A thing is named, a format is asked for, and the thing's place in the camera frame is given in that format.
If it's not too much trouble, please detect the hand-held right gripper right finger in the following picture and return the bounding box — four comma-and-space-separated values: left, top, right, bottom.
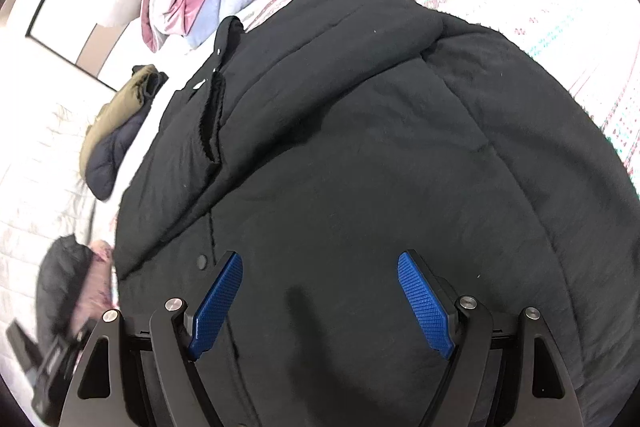
397, 249, 583, 427

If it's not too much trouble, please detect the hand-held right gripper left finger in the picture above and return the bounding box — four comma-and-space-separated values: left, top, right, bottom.
60, 251, 244, 427

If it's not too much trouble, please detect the black jacket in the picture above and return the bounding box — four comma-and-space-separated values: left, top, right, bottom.
107, 0, 636, 427

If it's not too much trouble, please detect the dark and pink clothes pile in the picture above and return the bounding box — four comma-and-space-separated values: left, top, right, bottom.
35, 234, 101, 358

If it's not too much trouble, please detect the pink garment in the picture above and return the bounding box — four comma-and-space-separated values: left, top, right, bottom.
70, 239, 121, 338

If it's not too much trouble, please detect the navy puffer jacket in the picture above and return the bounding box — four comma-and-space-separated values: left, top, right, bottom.
85, 104, 151, 202

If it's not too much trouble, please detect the white textured bedspread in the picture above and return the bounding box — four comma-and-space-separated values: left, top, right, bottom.
0, 102, 118, 308

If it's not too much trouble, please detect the olive jacket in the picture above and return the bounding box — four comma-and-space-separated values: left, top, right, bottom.
80, 64, 168, 168

